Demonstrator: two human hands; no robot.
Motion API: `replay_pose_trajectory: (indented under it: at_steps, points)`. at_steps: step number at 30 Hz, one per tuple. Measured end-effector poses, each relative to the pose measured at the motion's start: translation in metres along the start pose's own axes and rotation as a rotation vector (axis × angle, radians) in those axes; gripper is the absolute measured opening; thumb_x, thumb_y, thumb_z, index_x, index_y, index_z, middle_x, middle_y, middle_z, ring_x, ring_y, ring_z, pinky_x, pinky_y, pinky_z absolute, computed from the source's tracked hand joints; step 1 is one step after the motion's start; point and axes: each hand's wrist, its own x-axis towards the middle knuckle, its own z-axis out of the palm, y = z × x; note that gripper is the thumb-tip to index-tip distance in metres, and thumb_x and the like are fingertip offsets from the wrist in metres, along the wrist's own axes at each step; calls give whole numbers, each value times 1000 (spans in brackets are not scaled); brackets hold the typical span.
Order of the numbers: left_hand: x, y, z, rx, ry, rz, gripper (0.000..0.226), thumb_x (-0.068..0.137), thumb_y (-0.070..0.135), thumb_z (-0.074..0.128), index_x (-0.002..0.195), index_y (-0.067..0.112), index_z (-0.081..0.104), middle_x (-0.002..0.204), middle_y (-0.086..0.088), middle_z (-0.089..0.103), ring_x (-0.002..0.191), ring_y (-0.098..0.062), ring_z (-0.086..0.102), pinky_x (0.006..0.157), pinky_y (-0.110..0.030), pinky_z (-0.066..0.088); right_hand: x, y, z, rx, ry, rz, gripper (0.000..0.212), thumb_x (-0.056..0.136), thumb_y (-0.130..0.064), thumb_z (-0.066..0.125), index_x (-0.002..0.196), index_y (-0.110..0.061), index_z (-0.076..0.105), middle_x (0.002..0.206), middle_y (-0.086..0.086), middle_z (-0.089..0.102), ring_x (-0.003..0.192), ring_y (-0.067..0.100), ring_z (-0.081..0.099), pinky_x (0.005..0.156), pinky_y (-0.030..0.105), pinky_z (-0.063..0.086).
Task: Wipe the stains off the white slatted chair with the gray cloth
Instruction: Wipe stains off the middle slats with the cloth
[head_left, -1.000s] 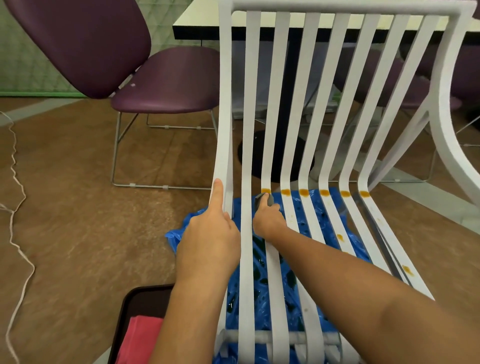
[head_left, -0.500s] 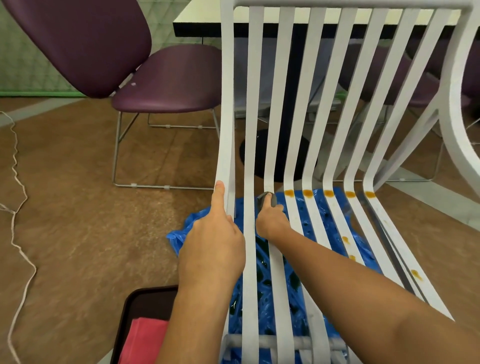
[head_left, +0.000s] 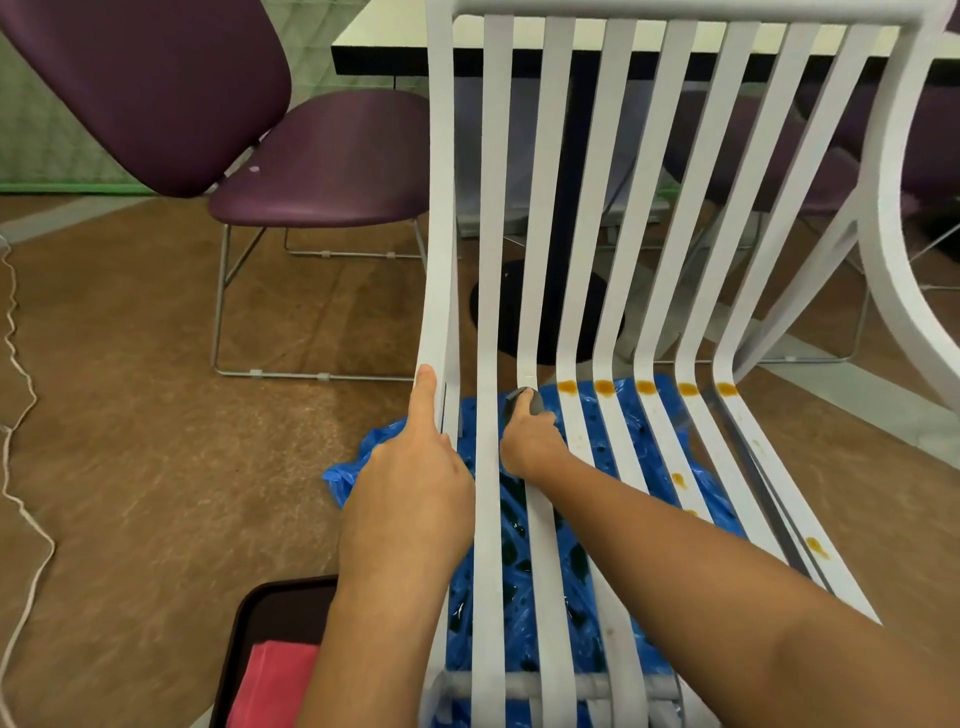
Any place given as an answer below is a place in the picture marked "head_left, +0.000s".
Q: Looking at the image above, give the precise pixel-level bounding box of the person's right hand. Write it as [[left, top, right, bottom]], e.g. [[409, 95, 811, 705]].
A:
[[498, 389, 577, 486]]

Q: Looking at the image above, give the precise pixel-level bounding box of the person's left hand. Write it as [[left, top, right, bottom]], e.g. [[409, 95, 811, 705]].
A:
[[337, 363, 478, 603]]

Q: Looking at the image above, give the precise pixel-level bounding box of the grey cleaning cloth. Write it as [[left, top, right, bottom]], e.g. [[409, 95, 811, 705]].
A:
[[502, 386, 547, 421]]

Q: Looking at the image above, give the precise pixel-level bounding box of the white slatted chair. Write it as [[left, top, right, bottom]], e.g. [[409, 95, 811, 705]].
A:
[[414, 0, 960, 728]]

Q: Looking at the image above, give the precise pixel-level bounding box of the person's right forearm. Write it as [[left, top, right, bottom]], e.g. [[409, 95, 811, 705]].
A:
[[539, 457, 960, 728]]

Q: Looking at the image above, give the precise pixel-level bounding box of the purple lounge chair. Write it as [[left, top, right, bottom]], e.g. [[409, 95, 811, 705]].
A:
[[0, 0, 433, 384], [663, 78, 960, 365]]

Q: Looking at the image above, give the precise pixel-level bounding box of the blue plastic sheet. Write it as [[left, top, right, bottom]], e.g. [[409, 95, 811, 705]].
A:
[[322, 373, 751, 728]]

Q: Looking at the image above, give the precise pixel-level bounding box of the black round table base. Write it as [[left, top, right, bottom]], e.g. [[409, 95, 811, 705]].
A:
[[470, 258, 628, 360]]

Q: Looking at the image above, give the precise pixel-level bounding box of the dark brown tray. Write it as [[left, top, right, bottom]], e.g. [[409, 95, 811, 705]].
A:
[[208, 575, 343, 728]]

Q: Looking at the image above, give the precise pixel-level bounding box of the pink cloth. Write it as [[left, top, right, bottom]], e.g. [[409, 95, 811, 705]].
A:
[[226, 641, 322, 728]]

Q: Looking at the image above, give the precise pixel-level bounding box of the cream square table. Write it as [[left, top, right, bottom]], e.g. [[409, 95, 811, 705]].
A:
[[331, 0, 960, 79]]

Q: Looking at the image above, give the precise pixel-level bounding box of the white cord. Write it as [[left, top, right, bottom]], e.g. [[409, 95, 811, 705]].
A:
[[0, 236, 58, 728]]

